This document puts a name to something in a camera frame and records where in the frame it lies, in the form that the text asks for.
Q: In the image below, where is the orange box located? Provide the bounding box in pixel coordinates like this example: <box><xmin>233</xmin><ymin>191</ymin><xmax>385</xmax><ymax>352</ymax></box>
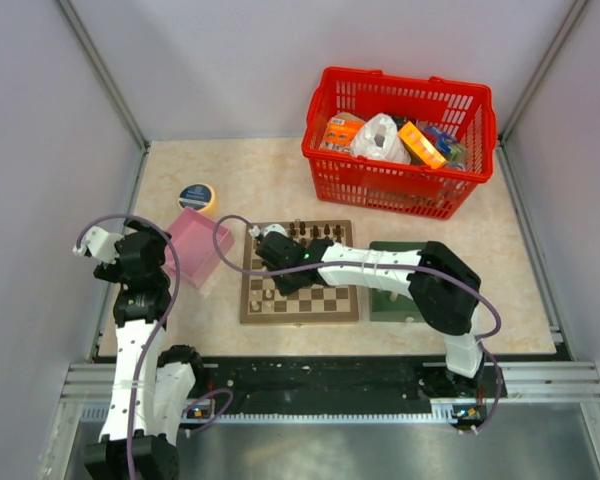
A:
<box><xmin>398</xmin><ymin>122</ymin><xmax>447</xmax><ymax>169</ymax></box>

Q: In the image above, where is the orange printed carton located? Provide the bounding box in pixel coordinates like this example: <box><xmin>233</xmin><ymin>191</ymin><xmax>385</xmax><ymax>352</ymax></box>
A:
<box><xmin>319</xmin><ymin>112</ymin><xmax>365</xmax><ymax>155</ymax></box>

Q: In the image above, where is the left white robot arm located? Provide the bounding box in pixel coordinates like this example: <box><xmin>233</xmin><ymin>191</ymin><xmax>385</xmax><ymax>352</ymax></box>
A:
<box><xmin>74</xmin><ymin>216</ymin><xmax>207</xmax><ymax>479</ymax></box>

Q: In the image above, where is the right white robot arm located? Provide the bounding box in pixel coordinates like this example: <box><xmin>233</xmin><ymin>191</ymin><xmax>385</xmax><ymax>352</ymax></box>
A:
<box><xmin>249</xmin><ymin>225</ymin><xmax>484</xmax><ymax>396</ymax></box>

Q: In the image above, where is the green wooden tray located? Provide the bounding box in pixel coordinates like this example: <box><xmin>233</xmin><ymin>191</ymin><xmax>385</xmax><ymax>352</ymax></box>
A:
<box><xmin>369</xmin><ymin>241</ymin><xmax>426</xmax><ymax>323</ymax></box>

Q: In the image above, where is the white plastic bag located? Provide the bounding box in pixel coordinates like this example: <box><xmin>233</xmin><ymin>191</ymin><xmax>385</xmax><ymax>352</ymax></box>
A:
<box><xmin>351</xmin><ymin>113</ymin><xmax>411</xmax><ymax>165</ymax></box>

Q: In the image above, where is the pink open box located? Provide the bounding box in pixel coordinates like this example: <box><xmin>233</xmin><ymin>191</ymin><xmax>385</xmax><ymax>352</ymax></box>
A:
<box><xmin>167</xmin><ymin>207</ymin><xmax>220</xmax><ymax>289</ymax></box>

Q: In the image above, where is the yellow tape roll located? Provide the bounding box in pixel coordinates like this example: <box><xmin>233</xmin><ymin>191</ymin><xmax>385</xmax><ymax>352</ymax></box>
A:
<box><xmin>178</xmin><ymin>183</ymin><xmax>218</xmax><ymax>216</ymax></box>

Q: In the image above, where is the red plastic basket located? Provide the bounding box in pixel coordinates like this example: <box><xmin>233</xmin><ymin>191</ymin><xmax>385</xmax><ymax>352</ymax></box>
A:
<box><xmin>302</xmin><ymin>67</ymin><xmax>496</xmax><ymax>219</ymax></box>

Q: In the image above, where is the blue packaged item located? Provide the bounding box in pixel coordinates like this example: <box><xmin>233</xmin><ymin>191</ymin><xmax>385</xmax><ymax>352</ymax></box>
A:
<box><xmin>424</xmin><ymin>126</ymin><xmax>466</xmax><ymax>162</ymax></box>

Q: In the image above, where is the dark chess pieces group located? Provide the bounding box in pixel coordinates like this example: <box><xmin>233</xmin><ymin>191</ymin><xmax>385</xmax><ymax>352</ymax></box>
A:
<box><xmin>283</xmin><ymin>219</ymin><xmax>350</xmax><ymax>246</ymax></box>

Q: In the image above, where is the wooden chess board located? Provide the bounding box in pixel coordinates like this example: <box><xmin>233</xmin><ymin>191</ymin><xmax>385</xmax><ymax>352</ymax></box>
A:
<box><xmin>240</xmin><ymin>219</ymin><xmax>360</xmax><ymax>326</ymax></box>

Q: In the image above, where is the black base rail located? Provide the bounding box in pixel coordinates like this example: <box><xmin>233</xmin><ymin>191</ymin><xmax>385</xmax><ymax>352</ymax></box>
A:
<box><xmin>188</xmin><ymin>355</ymin><xmax>506</xmax><ymax>415</ymax></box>

